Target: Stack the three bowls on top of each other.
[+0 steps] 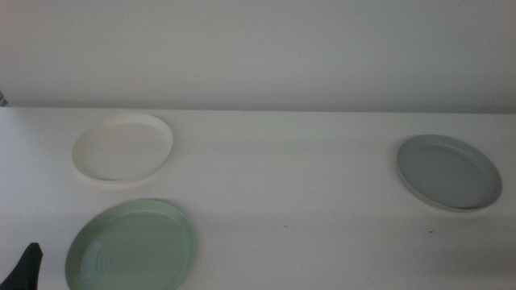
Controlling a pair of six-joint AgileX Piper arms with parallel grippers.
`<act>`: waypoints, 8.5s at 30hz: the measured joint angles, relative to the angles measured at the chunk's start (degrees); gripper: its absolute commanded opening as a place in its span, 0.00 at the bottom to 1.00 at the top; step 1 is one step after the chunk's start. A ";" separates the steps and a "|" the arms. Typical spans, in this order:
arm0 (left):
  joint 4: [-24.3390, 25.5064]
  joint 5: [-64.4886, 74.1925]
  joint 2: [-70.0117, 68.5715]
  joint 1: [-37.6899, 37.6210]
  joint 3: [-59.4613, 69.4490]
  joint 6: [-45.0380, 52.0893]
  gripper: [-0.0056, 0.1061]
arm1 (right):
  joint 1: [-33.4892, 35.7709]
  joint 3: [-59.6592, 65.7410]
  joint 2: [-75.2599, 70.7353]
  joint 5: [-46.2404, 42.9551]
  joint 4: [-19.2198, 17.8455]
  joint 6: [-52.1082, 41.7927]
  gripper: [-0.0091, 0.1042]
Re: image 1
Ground pale green shallow bowl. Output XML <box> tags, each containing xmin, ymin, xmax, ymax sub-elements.
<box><xmin>64</xmin><ymin>198</ymin><xmax>198</xmax><ymax>290</ymax></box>

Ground white shallow bowl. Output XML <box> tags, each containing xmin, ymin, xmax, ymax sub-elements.
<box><xmin>71</xmin><ymin>113</ymin><xmax>175</xmax><ymax>189</ymax></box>

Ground grey shallow bowl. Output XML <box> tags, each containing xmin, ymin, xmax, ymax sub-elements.
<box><xmin>395</xmin><ymin>134</ymin><xmax>503</xmax><ymax>213</ymax></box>

